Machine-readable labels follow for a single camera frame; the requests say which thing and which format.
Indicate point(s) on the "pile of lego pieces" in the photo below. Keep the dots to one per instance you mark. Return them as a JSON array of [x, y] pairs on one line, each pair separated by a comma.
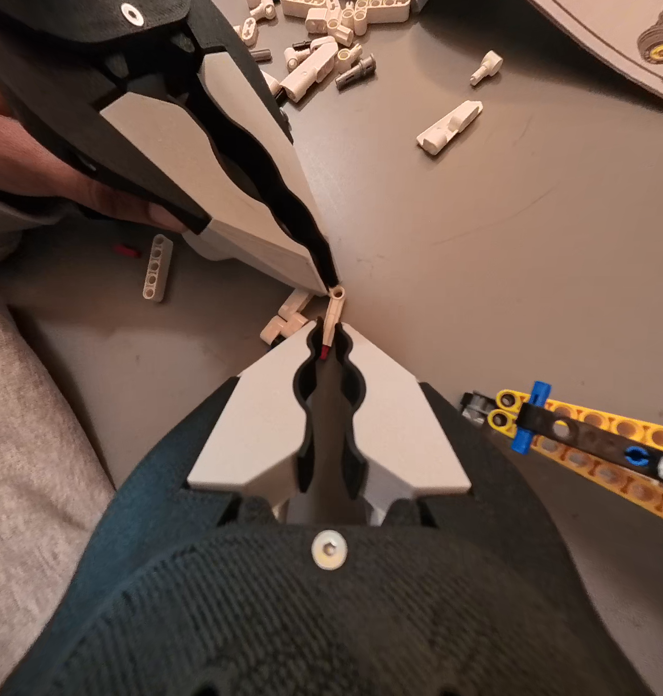
[[309, 70]]

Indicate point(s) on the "lego instruction booklet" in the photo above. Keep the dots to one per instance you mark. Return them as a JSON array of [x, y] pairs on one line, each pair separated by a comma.
[[609, 38]]

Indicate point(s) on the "white round-end lego connector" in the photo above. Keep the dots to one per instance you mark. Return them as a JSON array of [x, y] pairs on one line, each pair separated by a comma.
[[338, 294]]

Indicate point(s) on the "white five-hole lego beam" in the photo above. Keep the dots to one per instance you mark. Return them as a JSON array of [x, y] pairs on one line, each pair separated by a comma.
[[157, 266]]

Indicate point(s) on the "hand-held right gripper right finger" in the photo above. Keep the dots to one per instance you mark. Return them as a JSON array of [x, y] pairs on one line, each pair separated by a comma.
[[413, 435]]

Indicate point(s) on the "short red lego pin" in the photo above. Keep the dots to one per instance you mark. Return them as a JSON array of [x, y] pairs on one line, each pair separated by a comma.
[[126, 250]]

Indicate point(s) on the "white two-hole lego panel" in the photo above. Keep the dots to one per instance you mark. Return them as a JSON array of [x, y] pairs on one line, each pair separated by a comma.
[[448, 128]]

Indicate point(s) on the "person's left hand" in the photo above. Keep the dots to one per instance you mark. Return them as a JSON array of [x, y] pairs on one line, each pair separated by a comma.
[[32, 163]]

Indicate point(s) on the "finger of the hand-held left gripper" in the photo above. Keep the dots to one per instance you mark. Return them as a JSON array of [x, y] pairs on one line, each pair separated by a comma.
[[233, 90], [163, 147]]

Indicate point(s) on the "white lego arm assembly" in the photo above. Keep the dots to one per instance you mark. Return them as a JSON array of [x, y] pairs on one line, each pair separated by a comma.
[[285, 321]]

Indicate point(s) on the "white lego tube connector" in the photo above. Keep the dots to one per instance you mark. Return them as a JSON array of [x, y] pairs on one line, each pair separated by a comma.
[[331, 326]]

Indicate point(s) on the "yellow white lego airplane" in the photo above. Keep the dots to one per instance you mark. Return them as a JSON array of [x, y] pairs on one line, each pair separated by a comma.
[[609, 440]]

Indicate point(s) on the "small white lego connector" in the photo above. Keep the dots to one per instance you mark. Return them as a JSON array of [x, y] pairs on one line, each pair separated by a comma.
[[486, 68]]

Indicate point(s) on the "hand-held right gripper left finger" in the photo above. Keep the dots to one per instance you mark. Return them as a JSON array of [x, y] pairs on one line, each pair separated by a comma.
[[244, 435]]

